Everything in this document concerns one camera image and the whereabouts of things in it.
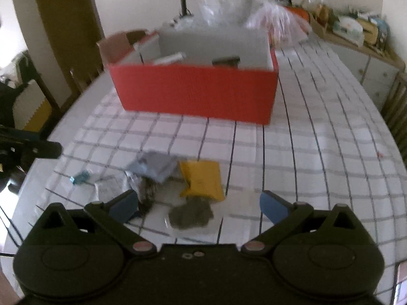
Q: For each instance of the white checkered tablecloth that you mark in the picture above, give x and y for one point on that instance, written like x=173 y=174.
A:
x=318 y=133

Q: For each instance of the yellow snack packet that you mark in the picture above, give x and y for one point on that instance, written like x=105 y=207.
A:
x=200 y=178

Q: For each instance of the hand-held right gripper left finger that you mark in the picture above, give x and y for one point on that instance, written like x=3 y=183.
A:
x=125 y=206

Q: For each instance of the white wooden-top cabinet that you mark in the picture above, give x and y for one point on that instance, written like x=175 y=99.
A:
x=372 y=70

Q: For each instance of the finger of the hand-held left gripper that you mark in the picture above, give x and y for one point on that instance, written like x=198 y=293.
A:
x=38 y=147

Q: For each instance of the small blue candy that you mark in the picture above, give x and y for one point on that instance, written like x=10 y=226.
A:
x=79 y=178

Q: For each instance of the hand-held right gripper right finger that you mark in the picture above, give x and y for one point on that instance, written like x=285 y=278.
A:
x=273 y=206

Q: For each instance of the grey-blue snack packet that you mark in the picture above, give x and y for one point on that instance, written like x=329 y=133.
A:
x=155 y=165

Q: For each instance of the dark brown snack packet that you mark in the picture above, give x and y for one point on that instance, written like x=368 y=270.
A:
x=225 y=60

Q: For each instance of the wooden door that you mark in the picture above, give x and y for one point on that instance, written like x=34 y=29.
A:
x=66 y=22

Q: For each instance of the glass jar amber contents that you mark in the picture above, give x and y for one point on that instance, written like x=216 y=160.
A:
x=322 y=12

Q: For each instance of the tissue box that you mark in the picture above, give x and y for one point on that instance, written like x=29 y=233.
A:
x=346 y=27

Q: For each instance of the large clear plastic bag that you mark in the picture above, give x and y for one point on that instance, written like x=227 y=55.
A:
x=222 y=3

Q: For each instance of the red cardboard box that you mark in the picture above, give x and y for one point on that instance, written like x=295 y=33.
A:
x=197 y=92

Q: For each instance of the clear plastic snack packet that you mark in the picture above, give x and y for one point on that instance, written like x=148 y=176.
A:
x=109 y=187

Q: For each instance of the plastic bag of pink snacks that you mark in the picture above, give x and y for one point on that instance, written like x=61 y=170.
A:
x=279 y=22

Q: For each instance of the clear packet dark green snack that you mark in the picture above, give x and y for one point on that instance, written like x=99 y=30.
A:
x=190 y=216

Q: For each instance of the dark triangular snack packet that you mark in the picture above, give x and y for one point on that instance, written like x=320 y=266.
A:
x=148 y=193

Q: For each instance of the blue round container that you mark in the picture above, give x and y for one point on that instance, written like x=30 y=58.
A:
x=383 y=30

